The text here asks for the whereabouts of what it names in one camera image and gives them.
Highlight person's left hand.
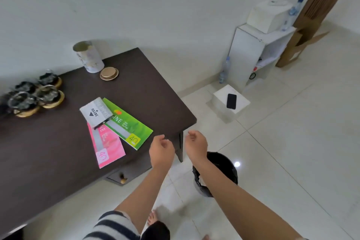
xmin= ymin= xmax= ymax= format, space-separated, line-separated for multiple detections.
xmin=149 ymin=135 xmax=176 ymax=169

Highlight person's right hand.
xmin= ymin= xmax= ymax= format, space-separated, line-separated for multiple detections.
xmin=184 ymin=130 xmax=209 ymax=162

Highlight pink green paper package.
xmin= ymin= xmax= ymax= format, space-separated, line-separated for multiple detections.
xmin=102 ymin=97 xmax=154 ymax=151

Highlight round gold tin lid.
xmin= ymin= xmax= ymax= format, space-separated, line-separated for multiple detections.
xmin=100 ymin=67 xmax=120 ymax=81

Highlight white tea tin gold lid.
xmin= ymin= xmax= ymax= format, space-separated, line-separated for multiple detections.
xmin=72 ymin=41 xmax=105 ymax=74

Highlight glass cup with black handle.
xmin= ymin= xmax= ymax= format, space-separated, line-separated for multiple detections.
xmin=38 ymin=69 xmax=60 ymax=86
xmin=7 ymin=91 xmax=37 ymax=111
xmin=35 ymin=85 xmax=61 ymax=104
xmin=14 ymin=81 xmax=37 ymax=94

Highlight person's left forearm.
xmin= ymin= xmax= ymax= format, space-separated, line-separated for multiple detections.
xmin=115 ymin=163 xmax=169 ymax=233

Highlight person's right forearm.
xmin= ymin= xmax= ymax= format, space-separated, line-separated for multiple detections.
xmin=194 ymin=158 xmax=303 ymax=240

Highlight white flat floor box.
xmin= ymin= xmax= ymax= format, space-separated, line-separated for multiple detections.
xmin=207 ymin=84 xmax=251 ymax=124

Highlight person's left foot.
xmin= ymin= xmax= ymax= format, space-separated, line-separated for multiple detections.
xmin=147 ymin=210 xmax=158 ymax=226

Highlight white black small box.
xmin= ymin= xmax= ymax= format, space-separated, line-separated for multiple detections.
xmin=79 ymin=97 xmax=114 ymax=130

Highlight dark wooden drawer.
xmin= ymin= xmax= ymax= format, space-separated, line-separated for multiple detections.
xmin=105 ymin=150 xmax=154 ymax=186

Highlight bin with black bag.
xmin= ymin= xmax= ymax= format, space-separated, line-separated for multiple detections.
xmin=192 ymin=151 xmax=239 ymax=198

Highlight black phone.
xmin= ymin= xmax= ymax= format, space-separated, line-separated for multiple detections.
xmin=226 ymin=93 xmax=237 ymax=110

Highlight black trousers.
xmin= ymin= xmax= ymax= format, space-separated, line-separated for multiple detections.
xmin=140 ymin=221 xmax=171 ymax=240

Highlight clear water bottle blue cap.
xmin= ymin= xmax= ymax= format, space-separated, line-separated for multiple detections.
xmin=219 ymin=56 xmax=232 ymax=84
xmin=281 ymin=0 xmax=305 ymax=32

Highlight striped shirt sleeve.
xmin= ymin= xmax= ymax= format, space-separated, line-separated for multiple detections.
xmin=83 ymin=211 xmax=141 ymax=240

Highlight white cabinet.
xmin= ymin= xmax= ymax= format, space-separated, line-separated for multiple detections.
xmin=227 ymin=23 xmax=297 ymax=94

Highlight white papers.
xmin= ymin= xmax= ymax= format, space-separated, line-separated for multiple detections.
xmin=256 ymin=52 xmax=279 ymax=69

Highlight brown cardboard piece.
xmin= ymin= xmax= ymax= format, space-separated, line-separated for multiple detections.
xmin=275 ymin=20 xmax=330 ymax=68

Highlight white boxy appliance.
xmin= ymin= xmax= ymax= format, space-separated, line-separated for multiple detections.
xmin=247 ymin=0 xmax=294 ymax=34

